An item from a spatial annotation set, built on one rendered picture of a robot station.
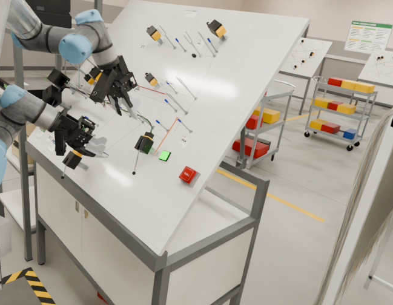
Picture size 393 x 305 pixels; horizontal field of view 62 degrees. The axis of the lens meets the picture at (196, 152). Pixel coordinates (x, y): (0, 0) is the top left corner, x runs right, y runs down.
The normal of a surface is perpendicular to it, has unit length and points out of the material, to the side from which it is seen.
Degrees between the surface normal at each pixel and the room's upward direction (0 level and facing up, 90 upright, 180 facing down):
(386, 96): 90
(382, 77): 50
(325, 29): 90
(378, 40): 90
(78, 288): 0
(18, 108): 93
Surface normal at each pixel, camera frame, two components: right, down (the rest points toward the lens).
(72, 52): -0.16, 0.64
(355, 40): -0.66, 0.18
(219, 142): -0.47, -0.44
